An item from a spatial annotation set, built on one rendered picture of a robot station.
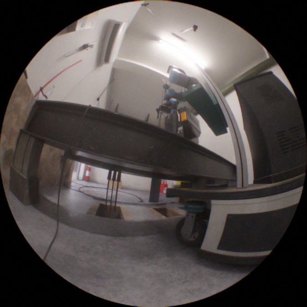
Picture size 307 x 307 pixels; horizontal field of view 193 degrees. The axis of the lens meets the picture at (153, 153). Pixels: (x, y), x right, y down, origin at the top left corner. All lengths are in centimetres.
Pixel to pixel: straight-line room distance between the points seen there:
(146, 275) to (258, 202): 40
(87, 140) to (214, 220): 65
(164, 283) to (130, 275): 11
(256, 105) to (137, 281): 77
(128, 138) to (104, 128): 15
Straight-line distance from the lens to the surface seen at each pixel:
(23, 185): 73
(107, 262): 43
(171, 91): 93
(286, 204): 37
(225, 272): 47
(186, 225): 48
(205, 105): 74
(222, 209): 33
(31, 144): 72
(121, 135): 52
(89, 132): 55
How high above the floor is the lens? 34
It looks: 18 degrees up
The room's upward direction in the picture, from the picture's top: 7 degrees clockwise
